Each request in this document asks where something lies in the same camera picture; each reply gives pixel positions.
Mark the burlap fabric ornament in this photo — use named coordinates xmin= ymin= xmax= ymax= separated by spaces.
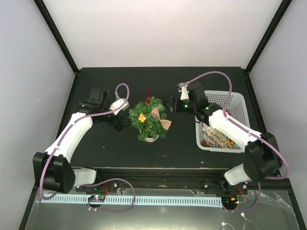
xmin=151 ymin=107 xmax=172 ymax=130

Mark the red star ornament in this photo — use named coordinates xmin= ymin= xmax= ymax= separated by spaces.
xmin=145 ymin=85 xmax=151 ymax=104

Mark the small green christmas tree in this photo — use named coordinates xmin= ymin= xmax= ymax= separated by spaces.
xmin=129 ymin=97 xmax=168 ymax=142

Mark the gold gift box ornament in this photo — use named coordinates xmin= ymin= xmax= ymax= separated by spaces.
xmin=138 ymin=113 xmax=147 ymax=123

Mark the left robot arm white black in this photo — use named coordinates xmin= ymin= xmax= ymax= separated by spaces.
xmin=33 ymin=88 xmax=129 ymax=200

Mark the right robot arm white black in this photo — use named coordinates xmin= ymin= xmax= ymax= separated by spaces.
xmin=164 ymin=82 xmax=283 ymax=193

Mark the gold merry christmas sign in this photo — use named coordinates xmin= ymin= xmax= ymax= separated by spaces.
xmin=206 ymin=130 xmax=231 ymax=149

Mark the white snowflake ornament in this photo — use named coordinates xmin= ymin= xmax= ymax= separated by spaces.
xmin=202 ymin=126 xmax=216 ymax=136

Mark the white plastic basket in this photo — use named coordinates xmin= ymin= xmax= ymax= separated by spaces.
xmin=195 ymin=90 xmax=250 ymax=153

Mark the brown pine cone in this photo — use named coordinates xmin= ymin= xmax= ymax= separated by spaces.
xmin=201 ymin=140 xmax=212 ymax=148

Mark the gold bell ornament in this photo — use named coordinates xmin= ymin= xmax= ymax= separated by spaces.
xmin=227 ymin=140 xmax=236 ymax=148

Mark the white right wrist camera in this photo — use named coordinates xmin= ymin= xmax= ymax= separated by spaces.
xmin=177 ymin=83 xmax=189 ymax=101

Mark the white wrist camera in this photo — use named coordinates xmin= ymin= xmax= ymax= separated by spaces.
xmin=109 ymin=98 xmax=130 ymax=115
xmin=177 ymin=83 xmax=189 ymax=101

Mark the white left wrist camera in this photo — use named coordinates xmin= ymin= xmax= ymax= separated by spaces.
xmin=109 ymin=98 xmax=130 ymax=115

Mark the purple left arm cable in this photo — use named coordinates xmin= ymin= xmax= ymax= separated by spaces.
xmin=39 ymin=83 xmax=130 ymax=213

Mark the white slotted cable duct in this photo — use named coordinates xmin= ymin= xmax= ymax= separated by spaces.
xmin=41 ymin=194 xmax=223 ymax=208

